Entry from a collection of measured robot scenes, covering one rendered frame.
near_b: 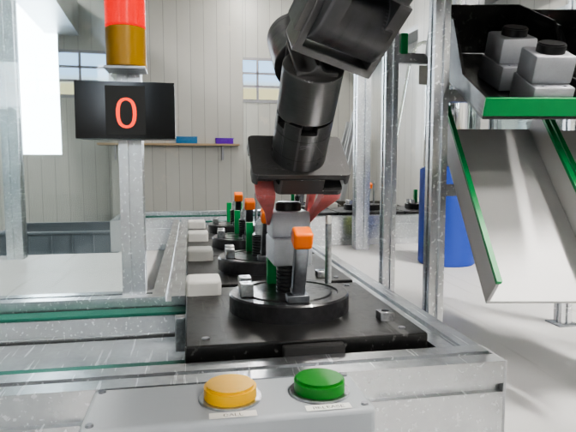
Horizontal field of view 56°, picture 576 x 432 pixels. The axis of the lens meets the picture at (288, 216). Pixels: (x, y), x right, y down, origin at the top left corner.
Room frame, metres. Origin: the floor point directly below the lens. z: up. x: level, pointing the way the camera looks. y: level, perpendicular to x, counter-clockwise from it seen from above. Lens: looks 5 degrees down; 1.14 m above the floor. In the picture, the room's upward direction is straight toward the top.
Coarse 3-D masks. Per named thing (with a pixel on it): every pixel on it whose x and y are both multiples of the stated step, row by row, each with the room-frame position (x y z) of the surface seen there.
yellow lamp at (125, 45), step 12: (120, 24) 0.68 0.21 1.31; (108, 36) 0.69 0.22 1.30; (120, 36) 0.68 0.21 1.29; (132, 36) 0.69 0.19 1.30; (144, 36) 0.70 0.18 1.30; (108, 48) 0.69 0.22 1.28; (120, 48) 0.68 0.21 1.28; (132, 48) 0.69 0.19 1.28; (144, 48) 0.70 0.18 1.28; (108, 60) 0.69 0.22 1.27; (120, 60) 0.68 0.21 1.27; (132, 60) 0.69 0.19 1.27; (144, 60) 0.70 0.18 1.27
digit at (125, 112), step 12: (108, 96) 0.68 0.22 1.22; (120, 96) 0.68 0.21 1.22; (132, 96) 0.68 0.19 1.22; (144, 96) 0.69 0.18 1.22; (108, 108) 0.68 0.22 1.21; (120, 108) 0.68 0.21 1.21; (132, 108) 0.68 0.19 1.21; (144, 108) 0.69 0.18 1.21; (108, 120) 0.68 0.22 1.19; (120, 120) 0.68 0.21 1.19; (132, 120) 0.68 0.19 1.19; (144, 120) 0.69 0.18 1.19; (108, 132) 0.68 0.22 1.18; (120, 132) 0.68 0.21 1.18; (132, 132) 0.68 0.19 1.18; (144, 132) 0.69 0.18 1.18
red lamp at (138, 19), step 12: (108, 0) 0.69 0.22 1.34; (120, 0) 0.68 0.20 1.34; (132, 0) 0.69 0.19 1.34; (144, 0) 0.71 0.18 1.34; (108, 12) 0.69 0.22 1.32; (120, 12) 0.68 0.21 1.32; (132, 12) 0.69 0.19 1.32; (144, 12) 0.71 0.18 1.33; (108, 24) 0.69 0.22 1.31; (132, 24) 0.69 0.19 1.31; (144, 24) 0.71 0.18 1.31
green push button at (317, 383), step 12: (300, 372) 0.42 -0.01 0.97; (312, 372) 0.42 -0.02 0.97; (324, 372) 0.42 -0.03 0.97; (336, 372) 0.42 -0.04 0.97; (300, 384) 0.40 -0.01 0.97; (312, 384) 0.40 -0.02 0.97; (324, 384) 0.40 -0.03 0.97; (336, 384) 0.40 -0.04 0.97; (312, 396) 0.39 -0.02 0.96; (324, 396) 0.39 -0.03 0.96; (336, 396) 0.39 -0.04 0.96
